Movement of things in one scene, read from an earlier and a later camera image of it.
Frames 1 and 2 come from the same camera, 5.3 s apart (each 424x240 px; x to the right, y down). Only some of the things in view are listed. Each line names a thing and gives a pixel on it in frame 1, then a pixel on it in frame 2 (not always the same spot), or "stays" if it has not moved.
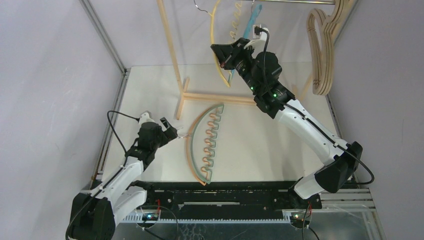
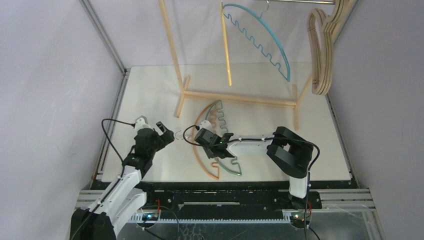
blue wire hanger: x=248 y=28 -> x=242 y=7
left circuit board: x=150 y=216 stays
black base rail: x=225 y=199 stays
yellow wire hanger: x=235 y=17 -> x=227 y=48
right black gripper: x=232 y=53 -> x=216 y=144
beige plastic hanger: x=321 y=63 stays
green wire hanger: x=214 y=143 -> x=216 y=161
